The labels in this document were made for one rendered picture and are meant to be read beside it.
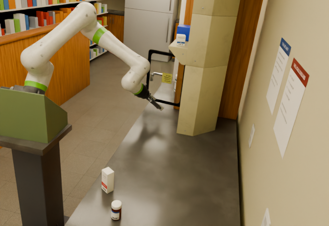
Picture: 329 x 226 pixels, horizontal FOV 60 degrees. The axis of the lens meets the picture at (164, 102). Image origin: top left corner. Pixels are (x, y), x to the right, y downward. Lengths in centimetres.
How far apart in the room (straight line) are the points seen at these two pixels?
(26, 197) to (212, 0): 168
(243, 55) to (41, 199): 164
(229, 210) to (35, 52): 126
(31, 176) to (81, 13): 104
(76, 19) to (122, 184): 95
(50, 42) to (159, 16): 518
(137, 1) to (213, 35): 523
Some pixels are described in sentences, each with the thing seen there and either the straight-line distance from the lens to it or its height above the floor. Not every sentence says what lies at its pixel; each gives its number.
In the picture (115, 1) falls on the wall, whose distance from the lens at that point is 774.
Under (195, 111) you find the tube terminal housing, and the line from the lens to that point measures 181.
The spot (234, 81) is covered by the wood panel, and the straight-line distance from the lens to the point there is 212.
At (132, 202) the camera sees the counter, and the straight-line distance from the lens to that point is 136.
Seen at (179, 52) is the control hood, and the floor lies 148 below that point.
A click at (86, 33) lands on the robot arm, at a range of 192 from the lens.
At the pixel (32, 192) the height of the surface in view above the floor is 55.
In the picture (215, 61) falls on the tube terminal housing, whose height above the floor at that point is 144.
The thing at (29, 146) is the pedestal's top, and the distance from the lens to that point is 179.
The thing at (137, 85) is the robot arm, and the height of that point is 123.
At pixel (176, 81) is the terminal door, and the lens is 210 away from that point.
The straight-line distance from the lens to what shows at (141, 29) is 688.
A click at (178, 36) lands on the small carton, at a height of 156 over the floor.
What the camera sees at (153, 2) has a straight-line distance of 674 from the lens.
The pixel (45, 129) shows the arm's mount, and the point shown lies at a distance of 174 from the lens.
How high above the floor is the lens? 188
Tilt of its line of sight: 24 degrees down
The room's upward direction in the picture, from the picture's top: 6 degrees clockwise
